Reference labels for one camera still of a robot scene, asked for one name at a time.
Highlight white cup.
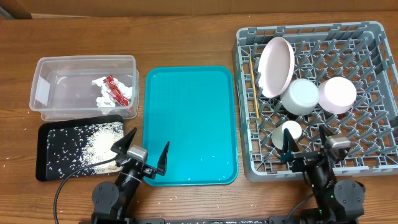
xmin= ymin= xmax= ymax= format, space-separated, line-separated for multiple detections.
xmin=271 ymin=121 xmax=302 ymax=149

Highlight grey dish rack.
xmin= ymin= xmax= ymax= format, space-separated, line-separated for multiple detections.
xmin=233 ymin=22 xmax=397 ymax=182

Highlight large white plate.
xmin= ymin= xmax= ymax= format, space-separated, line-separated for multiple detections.
xmin=257 ymin=37 xmax=295 ymax=98

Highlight pink bowl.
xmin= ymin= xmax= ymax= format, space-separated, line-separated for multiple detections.
xmin=318 ymin=77 xmax=357 ymax=114

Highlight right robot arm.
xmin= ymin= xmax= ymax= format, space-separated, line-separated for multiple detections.
xmin=280 ymin=125 xmax=366 ymax=223

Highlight red snack wrapper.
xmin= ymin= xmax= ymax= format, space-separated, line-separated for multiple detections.
xmin=103 ymin=75 xmax=129 ymax=106

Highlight teal serving tray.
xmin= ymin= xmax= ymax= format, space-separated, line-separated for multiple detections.
xmin=142 ymin=65 xmax=239 ymax=187

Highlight grey bowl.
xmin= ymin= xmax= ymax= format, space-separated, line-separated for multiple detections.
xmin=280 ymin=78 xmax=320 ymax=116

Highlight clear plastic bin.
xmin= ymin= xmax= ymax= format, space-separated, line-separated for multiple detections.
xmin=29 ymin=55 xmax=139 ymax=121

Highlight pile of rice grains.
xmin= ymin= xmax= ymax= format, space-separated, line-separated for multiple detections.
xmin=46 ymin=121 xmax=124 ymax=179

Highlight white napkin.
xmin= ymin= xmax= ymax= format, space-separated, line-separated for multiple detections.
xmin=91 ymin=77 xmax=136 ymax=113

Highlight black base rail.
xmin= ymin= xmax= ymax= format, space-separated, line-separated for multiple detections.
xmin=79 ymin=215 xmax=358 ymax=224

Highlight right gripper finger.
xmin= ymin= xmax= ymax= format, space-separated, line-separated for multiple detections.
xmin=282 ymin=129 xmax=299 ymax=154
xmin=318 ymin=124 xmax=334 ymax=147

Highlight wooden chopstick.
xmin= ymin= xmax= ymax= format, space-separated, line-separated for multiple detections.
xmin=249 ymin=56 xmax=259 ymax=119

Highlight black tray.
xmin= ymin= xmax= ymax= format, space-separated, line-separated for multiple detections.
xmin=35 ymin=115 xmax=124 ymax=182

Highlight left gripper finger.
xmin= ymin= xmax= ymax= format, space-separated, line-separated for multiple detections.
xmin=157 ymin=141 xmax=170 ymax=175
xmin=111 ymin=128 xmax=137 ymax=154

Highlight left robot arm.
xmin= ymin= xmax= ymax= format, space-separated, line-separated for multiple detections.
xmin=91 ymin=128 xmax=170 ymax=223

